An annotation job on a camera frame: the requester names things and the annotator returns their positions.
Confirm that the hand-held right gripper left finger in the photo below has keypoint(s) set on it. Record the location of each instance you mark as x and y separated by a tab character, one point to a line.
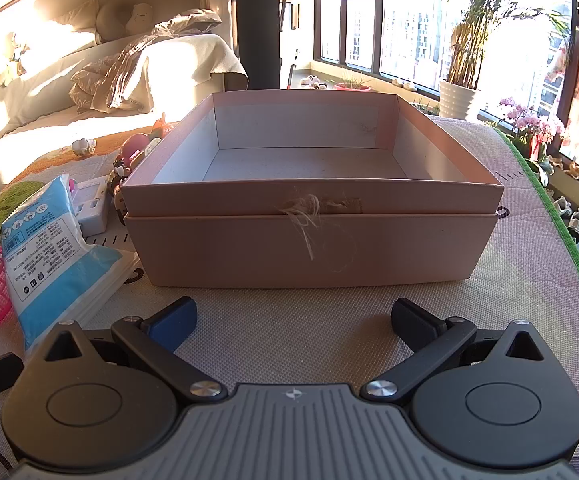
169	327

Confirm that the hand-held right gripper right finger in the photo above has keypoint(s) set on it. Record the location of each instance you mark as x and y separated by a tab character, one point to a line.
412	322

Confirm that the blue white tissue packet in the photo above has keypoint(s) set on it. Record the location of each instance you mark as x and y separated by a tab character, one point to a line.
54	260

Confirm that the pink cardboard box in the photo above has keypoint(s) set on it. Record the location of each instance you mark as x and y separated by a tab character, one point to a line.
294	250

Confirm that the printed play mat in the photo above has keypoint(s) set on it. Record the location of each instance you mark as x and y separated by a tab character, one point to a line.
289	310

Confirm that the white power strip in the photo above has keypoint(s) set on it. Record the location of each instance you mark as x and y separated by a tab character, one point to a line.
92	205

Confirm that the pink toy ball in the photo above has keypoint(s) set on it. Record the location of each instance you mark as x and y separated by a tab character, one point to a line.
137	149

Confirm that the small shoe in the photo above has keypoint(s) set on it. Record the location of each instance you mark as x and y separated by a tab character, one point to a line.
577	225

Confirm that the small white figurine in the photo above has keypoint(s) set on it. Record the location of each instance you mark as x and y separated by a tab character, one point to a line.
84	146

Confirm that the orange plastic toy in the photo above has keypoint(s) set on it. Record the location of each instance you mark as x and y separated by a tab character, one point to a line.
162	124

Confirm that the white ribbed plant pot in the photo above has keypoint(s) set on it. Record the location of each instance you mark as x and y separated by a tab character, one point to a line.
460	101

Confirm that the pink orchid plant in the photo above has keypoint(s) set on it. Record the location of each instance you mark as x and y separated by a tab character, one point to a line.
532	122

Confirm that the pair of small shoes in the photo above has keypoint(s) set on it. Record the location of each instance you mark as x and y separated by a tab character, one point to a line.
404	85
312	81

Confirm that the red plastic basin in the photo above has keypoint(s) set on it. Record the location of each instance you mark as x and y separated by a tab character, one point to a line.
352	86

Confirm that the brown down jacket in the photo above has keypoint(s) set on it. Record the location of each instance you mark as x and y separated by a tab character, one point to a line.
114	70

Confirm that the cream covered sofa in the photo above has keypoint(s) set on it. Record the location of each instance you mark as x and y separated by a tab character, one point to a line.
44	90

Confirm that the tall palm plant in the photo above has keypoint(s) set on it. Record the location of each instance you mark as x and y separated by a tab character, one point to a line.
474	30

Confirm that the hanging patterned garment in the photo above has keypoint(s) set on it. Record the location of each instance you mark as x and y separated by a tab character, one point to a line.
558	60

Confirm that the cartoon doll figure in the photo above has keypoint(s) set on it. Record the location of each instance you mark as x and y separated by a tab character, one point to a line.
15	57

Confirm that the white plush bear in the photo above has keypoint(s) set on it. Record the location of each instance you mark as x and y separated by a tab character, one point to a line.
134	17

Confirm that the black pillar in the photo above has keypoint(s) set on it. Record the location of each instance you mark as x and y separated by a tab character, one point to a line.
257	25

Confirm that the beige curtain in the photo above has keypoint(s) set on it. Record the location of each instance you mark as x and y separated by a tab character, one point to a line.
222	5

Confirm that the upright vacuum cleaner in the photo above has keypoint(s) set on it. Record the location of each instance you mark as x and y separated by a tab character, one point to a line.
295	5

